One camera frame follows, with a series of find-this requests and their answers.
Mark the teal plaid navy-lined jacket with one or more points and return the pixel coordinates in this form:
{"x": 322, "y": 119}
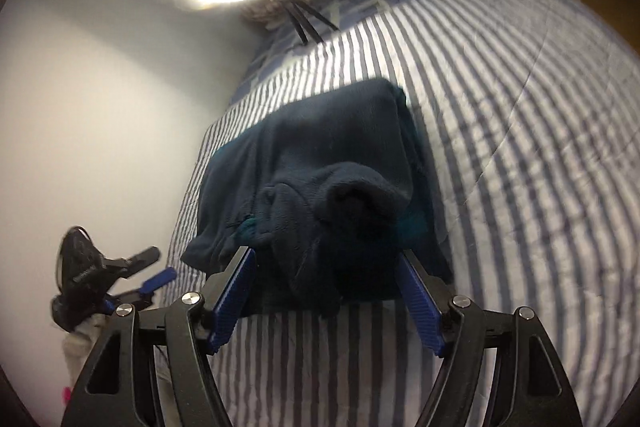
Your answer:
{"x": 325, "y": 147}

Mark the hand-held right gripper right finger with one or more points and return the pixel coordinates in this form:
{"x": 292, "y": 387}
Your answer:
{"x": 420, "y": 302}

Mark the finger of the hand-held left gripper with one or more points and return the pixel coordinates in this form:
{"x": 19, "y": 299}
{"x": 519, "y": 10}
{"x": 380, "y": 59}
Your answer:
{"x": 142, "y": 257}
{"x": 159, "y": 279}

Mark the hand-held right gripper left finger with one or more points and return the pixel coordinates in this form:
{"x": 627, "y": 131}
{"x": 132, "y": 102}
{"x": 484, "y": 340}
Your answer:
{"x": 232, "y": 292}

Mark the blue white striped duvet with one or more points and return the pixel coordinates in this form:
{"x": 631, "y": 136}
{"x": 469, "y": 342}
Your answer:
{"x": 525, "y": 132}

